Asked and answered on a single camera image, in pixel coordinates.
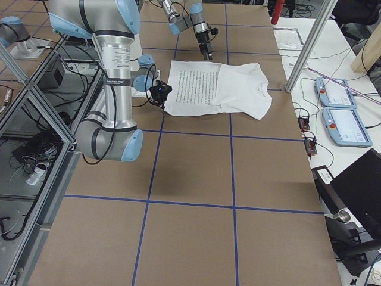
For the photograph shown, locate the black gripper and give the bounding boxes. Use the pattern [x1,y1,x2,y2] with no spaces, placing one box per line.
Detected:
[149,80,173,110]
[195,26,219,61]

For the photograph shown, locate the white long-sleeve text shirt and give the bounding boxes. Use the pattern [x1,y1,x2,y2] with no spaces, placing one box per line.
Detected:
[164,61,272,120]

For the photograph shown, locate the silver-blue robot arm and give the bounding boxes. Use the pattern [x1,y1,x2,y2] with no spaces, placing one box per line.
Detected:
[158,0,219,61]
[49,1,171,163]

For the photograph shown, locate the third grey-blue robot arm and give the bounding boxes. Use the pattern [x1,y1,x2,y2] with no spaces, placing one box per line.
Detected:
[1,16,31,48]

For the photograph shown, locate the clear plastic bag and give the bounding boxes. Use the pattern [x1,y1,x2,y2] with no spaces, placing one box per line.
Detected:
[273,27,304,51]

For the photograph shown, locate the red cylinder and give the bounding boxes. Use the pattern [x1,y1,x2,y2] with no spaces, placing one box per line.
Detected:
[271,0,285,25]

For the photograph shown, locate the grey electronics box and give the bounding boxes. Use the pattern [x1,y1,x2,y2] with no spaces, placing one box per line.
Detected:
[38,57,65,89]

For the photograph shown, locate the upper orange circuit board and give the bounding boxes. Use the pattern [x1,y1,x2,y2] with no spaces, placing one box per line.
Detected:
[298,117,311,132]

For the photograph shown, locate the orange circuit board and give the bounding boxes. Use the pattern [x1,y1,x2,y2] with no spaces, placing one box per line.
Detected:
[304,139,317,157]
[298,117,311,132]

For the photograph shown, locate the upper blue teach pendant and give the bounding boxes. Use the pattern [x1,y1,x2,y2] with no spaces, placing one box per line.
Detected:
[314,77,357,109]

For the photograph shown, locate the blue teach pendant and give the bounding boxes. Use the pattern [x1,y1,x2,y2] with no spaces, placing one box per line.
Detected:
[322,107,373,147]
[314,77,357,109]

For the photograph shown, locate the lower orange circuit board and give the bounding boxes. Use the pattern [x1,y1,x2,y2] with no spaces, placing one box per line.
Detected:
[304,139,317,157]

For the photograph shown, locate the white power strip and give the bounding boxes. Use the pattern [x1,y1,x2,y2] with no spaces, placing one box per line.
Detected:
[26,164,47,186]

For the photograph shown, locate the lower blue teach pendant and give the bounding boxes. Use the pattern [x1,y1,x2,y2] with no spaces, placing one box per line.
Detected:
[322,107,373,147]

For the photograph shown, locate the wooden beam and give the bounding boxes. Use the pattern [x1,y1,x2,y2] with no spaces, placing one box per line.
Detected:
[351,23,380,73]

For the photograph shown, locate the black box with label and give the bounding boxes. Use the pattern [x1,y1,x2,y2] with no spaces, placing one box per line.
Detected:
[311,165,351,223]

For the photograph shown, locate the black laptop computer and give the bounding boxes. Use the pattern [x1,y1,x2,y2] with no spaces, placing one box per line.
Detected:
[330,148,380,276]

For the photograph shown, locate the aluminium frame rail structure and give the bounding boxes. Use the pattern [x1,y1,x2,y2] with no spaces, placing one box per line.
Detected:
[1,36,102,285]

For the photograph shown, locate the grey aluminium frame post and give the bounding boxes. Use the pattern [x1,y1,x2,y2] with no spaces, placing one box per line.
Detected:
[285,0,338,93]

